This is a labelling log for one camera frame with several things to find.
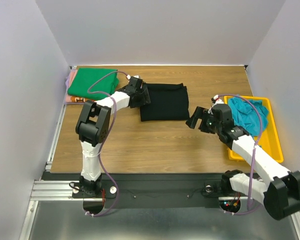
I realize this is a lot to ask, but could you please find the black polo shirt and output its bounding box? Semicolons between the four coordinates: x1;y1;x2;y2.
140;83;190;122

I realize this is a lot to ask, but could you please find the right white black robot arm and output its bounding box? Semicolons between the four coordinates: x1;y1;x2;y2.
186;103;300;220

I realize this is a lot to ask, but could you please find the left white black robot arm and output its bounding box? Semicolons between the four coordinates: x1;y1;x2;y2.
73;75;151;197

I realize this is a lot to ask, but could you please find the crumpled teal t shirt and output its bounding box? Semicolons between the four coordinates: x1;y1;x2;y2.
227;97;269;137

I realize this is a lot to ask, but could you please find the folded green t shirt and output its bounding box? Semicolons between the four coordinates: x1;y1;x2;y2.
67;68;119;101

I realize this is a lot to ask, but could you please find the yellow plastic tray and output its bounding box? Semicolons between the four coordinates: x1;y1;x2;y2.
224;95;284;163

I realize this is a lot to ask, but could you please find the folded pink t shirt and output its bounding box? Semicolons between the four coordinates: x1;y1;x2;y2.
69;69;78;81

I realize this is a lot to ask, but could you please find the folded lilac t shirt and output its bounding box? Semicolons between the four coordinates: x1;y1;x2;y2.
65;71;73;88

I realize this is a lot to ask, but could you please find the folded orange patterned t shirt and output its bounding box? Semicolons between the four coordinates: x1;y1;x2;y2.
65;95;89;104

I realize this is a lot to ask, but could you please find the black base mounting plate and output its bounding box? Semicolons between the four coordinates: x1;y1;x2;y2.
72;172;251;210

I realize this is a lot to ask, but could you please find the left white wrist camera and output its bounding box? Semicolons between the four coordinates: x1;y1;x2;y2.
126;74;140;80

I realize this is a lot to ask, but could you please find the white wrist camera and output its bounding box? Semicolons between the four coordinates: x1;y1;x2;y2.
211;94;224;106
126;74;140;80

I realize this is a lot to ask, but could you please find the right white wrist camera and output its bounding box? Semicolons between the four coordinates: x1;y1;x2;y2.
211;94;224;106

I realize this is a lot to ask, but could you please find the aluminium extrusion rail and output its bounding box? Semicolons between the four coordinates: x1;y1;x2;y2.
31;177;299;201

